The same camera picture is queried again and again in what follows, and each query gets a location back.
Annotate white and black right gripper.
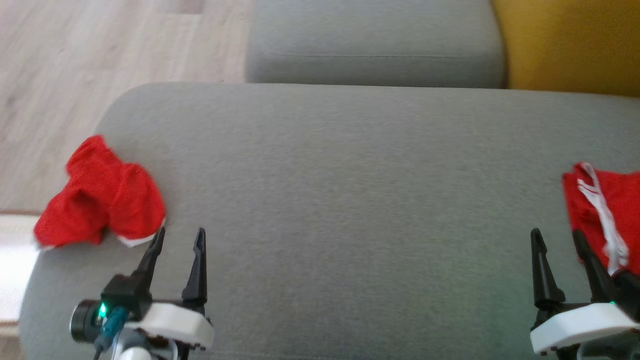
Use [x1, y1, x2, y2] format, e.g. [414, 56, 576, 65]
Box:
[529, 228, 640, 356]

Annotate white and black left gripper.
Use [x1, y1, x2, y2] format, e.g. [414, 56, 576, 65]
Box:
[99, 227, 215, 350]

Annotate red garment with striped cuffs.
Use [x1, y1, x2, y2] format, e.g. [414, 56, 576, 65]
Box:
[562, 161, 640, 277]

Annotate red shorts with white trim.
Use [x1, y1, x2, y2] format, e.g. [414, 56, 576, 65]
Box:
[33, 135, 167, 250]

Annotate white rug with brown edge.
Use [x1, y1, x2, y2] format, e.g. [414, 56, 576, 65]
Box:
[0, 210, 44, 329]

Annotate large grey sofa seat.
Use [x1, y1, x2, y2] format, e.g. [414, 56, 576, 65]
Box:
[19, 82, 640, 360]

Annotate yellow sofa cushion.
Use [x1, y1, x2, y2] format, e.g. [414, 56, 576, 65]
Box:
[492, 0, 640, 99]

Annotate grey sofa cushion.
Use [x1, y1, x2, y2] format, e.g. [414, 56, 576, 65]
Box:
[245, 0, 507, 90]

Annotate teal camera connector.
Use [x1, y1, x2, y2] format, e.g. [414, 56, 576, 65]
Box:
[94, 306, 129, 352]

